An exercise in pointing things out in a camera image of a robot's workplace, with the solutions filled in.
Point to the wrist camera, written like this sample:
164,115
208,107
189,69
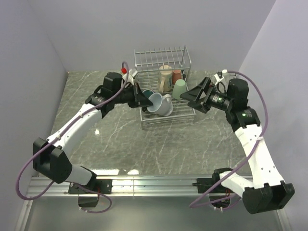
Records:
220,76
131,77

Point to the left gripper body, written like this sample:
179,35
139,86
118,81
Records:
134,100

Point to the pink mug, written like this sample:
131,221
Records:
176,75

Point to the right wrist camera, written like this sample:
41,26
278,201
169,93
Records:
220,76

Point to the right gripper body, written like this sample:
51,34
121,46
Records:
211,95

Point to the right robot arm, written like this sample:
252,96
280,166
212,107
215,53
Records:
256,180

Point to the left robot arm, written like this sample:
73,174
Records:
51,155

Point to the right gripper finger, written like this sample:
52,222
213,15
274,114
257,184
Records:
195,93
198,107

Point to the dark green mug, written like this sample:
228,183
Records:
147,93

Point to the light green cup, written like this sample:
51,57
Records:
179,88

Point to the metal dish rack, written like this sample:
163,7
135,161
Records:
156,68

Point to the cream tall mug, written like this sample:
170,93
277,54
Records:
164,78

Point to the light blue mug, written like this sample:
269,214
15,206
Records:
162,104

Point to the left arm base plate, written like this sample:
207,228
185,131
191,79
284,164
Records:
90,195

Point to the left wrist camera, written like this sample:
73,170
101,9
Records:
131,77

